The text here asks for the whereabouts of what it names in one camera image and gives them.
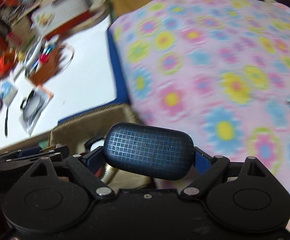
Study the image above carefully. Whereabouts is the pink floral fleece blanket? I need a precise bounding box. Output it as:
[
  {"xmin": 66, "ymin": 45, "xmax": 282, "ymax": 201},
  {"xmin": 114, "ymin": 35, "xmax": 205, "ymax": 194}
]
[{"xmin": 110, "ymin": 0, "xmax": 290, "ymax": 230}]

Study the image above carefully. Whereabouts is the brown leather organizer tray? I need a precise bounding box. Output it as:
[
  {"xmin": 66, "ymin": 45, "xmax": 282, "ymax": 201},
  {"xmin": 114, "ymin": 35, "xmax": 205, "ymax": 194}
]
[{"xmin": 25, "ymin": 45, "xmax": 75, "ymax": 86}]

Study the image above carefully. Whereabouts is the black pen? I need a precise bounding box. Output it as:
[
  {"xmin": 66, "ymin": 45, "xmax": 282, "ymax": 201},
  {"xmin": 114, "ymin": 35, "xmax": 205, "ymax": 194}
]
[{"xmin": 4, "ymin": 107, "xmax": 9, "ymax": 138}]

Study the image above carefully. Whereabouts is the fabric-lined woven basket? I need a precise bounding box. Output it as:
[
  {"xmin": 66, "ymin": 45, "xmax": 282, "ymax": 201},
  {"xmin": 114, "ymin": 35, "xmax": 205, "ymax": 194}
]
[{"xmin": 48, "ymin": 104, "xmax": 151, "ymax": 190}]

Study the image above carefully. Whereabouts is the tissue pack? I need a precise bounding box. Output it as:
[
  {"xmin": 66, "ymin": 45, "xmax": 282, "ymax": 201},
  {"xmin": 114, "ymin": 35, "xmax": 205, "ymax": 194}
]
[{"xmin": 0, "ymin": 80, "xmax": 18, "ymax": 106}]

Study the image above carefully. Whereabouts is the desk calendar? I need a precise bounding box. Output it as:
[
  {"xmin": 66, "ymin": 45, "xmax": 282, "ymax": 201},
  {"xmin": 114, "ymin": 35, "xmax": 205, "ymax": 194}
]
[{"xmin": 31, "ymin": 0, "xmax": 92, "ymax": 40}]

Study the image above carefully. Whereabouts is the red plastic bag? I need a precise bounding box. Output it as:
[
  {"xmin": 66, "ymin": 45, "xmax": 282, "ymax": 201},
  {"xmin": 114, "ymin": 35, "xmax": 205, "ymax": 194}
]
[{"xmin": 0, "ymin": 52, "xmax": 17, "ymax": 79}]

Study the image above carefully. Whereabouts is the blue foam table edge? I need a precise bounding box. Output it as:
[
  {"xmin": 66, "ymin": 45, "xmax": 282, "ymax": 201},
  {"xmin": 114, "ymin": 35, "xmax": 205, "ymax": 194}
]
[{"xmin": 57, "ymin": 28, "xmax": 130, "ymax": 125}]

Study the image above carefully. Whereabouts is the dark blue grid case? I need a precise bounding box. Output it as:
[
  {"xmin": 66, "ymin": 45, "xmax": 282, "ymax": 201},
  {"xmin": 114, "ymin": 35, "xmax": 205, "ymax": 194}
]
[{"xmin": 103, "ymin": 122, "xmax": 194, "ymax": 180}]

